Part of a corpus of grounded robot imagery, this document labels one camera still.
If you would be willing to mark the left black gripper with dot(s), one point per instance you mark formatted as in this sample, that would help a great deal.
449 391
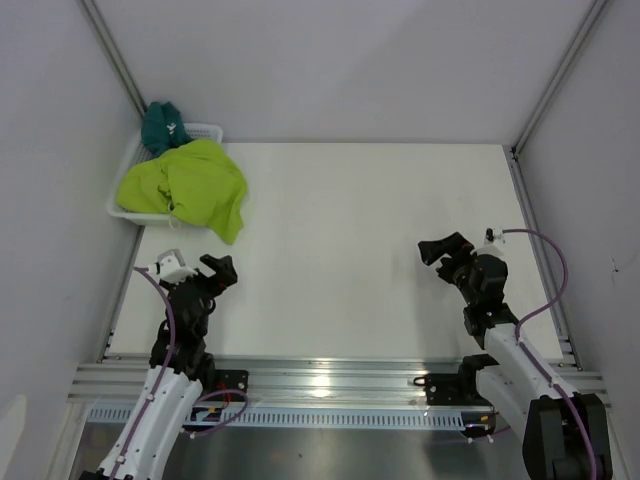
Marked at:
224 276

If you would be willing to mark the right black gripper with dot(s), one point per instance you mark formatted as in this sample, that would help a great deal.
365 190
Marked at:
454 245

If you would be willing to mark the lime green shorts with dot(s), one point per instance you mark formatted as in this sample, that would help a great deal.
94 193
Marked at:
196 183

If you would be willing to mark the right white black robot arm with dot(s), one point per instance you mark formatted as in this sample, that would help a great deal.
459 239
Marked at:
563 432

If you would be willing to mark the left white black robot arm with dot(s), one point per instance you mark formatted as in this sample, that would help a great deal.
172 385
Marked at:
180 372

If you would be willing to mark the teal green shorts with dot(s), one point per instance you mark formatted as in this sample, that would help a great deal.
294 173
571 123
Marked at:
163 129

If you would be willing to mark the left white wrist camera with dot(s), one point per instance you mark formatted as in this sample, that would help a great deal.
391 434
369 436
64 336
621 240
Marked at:
171 267

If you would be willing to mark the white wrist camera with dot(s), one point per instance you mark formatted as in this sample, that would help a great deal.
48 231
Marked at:
493 243
171 267

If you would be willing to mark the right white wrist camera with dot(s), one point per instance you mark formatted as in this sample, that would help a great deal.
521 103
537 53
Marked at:
493 243

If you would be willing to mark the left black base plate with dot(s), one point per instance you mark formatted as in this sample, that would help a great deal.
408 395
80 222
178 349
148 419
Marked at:
231 379

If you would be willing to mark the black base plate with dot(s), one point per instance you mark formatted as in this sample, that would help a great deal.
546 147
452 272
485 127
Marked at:
449 389
231 379

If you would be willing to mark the aluminium mounting rail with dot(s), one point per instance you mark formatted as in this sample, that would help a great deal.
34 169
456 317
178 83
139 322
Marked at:
306 383

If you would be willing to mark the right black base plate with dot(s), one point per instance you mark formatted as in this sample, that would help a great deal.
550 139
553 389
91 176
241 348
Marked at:
449 389

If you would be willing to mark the white slotted cable duct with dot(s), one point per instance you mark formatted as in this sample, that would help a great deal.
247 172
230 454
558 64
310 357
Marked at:
333 418

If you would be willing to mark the left aluminium frame post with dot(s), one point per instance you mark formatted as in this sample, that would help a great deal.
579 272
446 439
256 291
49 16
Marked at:
98 25

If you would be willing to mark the aluminium frame post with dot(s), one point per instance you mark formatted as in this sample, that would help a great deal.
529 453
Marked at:
577 45
98 25

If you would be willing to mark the right aluminium frame post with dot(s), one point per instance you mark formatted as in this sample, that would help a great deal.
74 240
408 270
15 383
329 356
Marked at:
577 45

